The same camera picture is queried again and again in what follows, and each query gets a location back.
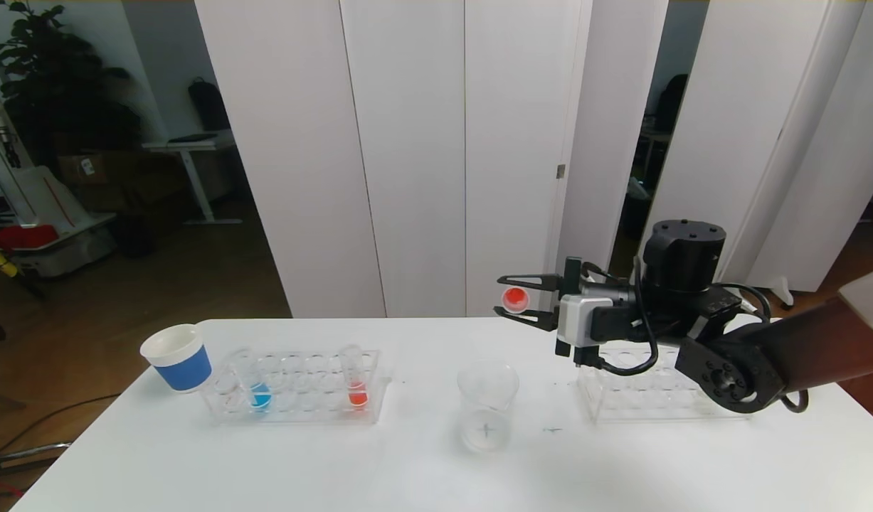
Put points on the clear plastic test tube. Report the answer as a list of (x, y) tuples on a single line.
[(514, 300)]

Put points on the clear glass beaker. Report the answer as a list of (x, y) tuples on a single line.
[(486, 427)]

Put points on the black chair backrest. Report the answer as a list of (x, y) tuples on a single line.
[(671, 103)]

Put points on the white partition panel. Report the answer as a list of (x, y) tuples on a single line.
[(721, 142), (842, 178), (408, 142)]

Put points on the white office desk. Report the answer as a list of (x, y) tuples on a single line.
[(191, 147)]

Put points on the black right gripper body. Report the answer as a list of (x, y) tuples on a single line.
[(570, 284)]

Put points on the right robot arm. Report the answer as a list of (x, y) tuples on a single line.
[(735, 370)]

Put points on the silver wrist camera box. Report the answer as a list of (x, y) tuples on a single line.
[(582, 318)]

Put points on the blue liquid test tube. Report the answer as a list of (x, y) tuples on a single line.
[(260, 400)]

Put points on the brown cardboard box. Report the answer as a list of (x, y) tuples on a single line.
[(102, 169)]

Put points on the white blue paper cup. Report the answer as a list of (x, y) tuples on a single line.
[(183, 366)]

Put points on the black laptop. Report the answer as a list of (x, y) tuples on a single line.
[(194, 139)]

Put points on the red plastic box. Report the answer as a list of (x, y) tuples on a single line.
[(23, 238)]

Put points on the clear acrylic test tube rack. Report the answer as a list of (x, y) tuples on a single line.
[(301, 400), (635, 400)]

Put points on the silver metal frame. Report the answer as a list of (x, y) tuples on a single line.
[(30, 453)]

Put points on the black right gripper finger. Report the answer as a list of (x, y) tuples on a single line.
[(539, 320), (539, 281)]

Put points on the white machine with base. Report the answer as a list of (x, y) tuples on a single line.
[(45, 203)]

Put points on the black backpack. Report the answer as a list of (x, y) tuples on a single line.
[(208, 107)]

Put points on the dark green potted plant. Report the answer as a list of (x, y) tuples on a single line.
[(52, 92)]

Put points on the red liquid test tube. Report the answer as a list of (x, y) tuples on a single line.
[(358, 396)]

